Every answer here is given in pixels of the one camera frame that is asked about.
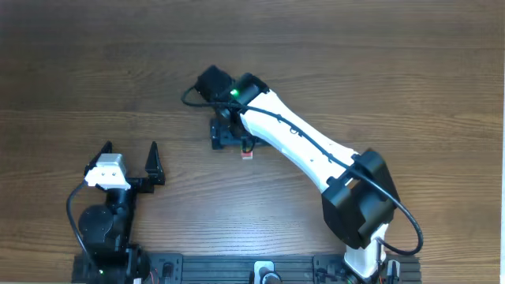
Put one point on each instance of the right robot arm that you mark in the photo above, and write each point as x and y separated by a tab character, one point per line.
300	142

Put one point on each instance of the mounting rail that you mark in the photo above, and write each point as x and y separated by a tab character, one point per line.
236	270

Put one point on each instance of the red cube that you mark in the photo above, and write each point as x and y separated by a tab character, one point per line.
247	155

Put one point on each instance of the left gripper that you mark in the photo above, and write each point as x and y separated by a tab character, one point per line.
140	184

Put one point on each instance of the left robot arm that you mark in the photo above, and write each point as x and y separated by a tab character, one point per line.
95	226

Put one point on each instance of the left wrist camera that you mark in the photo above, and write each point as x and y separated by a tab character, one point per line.
107	173

